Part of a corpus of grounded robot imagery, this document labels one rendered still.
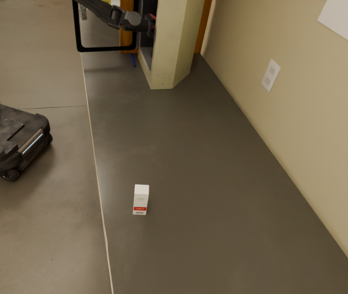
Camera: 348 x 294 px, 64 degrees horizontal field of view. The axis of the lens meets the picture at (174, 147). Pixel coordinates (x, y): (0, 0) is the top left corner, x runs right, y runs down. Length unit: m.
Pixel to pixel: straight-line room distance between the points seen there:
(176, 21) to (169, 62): 0.18
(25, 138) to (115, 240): 1.48
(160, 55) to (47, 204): 1.29
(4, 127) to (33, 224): 0.72
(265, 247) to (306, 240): 0.15
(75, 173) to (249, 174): 1.46
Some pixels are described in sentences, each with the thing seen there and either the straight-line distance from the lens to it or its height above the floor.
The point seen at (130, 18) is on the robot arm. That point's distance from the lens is 1.28.
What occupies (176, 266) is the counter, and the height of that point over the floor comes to 0.94.
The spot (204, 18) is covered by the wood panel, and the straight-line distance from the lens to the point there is 1.72.
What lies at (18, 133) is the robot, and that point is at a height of 0.24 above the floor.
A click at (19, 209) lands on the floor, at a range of 2.11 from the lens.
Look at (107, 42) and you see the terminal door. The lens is 1.55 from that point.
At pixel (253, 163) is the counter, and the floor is 0.94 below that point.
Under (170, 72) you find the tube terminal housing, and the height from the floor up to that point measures 1.03.
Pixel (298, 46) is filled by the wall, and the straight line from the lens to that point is 1.15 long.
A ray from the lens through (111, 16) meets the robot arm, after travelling 1.34.
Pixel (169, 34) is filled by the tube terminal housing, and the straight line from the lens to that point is 1.26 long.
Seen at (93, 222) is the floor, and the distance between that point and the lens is 1.96.
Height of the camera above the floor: 1.69
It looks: 44 degrees down
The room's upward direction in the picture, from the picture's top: 12 degrees clockwise
